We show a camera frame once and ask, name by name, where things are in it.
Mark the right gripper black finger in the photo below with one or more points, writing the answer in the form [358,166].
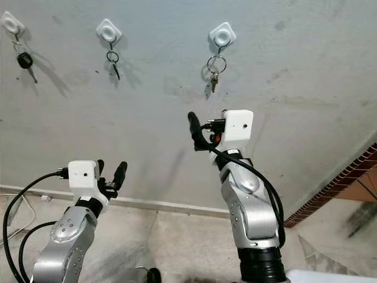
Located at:
[193,124]

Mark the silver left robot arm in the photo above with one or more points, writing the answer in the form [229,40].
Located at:
[62,242]

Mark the black head car key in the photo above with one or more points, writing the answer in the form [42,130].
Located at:
[25,60]

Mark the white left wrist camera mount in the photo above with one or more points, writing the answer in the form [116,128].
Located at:
[82,175]

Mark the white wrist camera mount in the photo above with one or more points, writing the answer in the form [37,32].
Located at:
[82,175]
[238,127]

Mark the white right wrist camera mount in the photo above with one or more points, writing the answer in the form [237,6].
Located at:
[238,127]

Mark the white adhesive wall hook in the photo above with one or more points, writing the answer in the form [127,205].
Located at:
[222,35]
[12,23]
[109,30]

